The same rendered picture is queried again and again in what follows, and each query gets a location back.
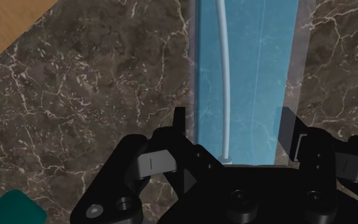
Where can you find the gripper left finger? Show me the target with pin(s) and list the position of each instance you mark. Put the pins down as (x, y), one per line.
(126, 173)

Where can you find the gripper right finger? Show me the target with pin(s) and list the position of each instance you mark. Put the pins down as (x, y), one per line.
(318, 149)

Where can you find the blue translucent bottle with tube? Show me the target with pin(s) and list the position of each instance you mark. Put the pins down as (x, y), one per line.
(247, 77)

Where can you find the teal rounded object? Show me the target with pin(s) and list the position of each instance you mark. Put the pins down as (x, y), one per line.
(11, 209)

